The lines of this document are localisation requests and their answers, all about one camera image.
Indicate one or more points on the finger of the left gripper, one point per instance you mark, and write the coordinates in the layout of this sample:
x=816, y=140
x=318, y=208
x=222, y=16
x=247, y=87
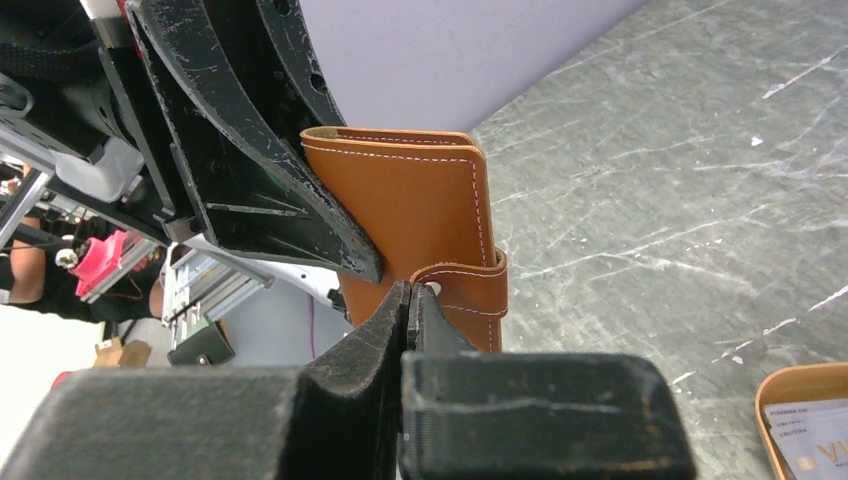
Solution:
x=293, y=92

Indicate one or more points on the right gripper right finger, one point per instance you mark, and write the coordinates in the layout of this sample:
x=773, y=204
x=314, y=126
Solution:
x=467, y=414

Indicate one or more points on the orange oval tray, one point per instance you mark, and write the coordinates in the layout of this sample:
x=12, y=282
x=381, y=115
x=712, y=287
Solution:
x=815, y=382

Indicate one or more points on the red tool background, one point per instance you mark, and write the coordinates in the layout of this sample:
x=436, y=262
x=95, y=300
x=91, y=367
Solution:
x=108, y=261

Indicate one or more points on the brown leather card holder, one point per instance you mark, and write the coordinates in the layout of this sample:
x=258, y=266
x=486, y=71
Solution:
x=423, y=199

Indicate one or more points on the black card holder background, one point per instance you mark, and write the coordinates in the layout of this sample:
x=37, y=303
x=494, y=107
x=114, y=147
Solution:
x=209, y=346

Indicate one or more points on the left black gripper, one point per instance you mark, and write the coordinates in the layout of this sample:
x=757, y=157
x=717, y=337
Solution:
x=182, y=95

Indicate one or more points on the person forearm background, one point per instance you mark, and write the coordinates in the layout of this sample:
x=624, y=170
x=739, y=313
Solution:
x=28, y=270

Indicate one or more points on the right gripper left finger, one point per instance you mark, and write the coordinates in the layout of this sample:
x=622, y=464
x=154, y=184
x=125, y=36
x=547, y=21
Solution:
x=335, y=418

